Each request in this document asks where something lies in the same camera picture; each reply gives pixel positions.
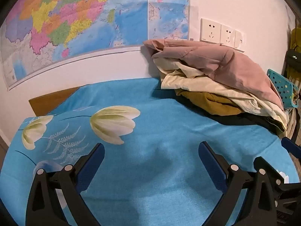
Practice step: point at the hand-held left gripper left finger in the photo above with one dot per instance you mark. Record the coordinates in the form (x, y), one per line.
(93, 160)

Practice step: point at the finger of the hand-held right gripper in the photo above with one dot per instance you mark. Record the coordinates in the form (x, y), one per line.
(292, 147)
(288, 188)

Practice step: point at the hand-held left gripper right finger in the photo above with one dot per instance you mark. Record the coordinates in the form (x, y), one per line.
(211, 162)

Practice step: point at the pink garment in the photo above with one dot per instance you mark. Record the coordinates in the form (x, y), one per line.
(235, 68)

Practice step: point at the mustard garment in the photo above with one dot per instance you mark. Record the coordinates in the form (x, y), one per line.
(211, 102)

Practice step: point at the teal plastic basket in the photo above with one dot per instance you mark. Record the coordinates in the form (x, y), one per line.
(281, 84)

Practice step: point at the blue floral bed sheet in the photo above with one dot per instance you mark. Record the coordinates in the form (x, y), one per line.
(152, 134)

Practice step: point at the wooden headboard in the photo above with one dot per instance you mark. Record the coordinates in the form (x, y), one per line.
(51, 98)

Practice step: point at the cream garment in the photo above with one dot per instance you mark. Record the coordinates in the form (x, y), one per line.
(211, 82)

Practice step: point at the black device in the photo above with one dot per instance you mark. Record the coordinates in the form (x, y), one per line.
(294, 58)

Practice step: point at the white wall socket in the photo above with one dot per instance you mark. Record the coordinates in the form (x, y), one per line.
(210, 30)
(227, 35)
(239, 40)

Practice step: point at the colourful wall map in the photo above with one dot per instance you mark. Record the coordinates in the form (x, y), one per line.
(70, 23)

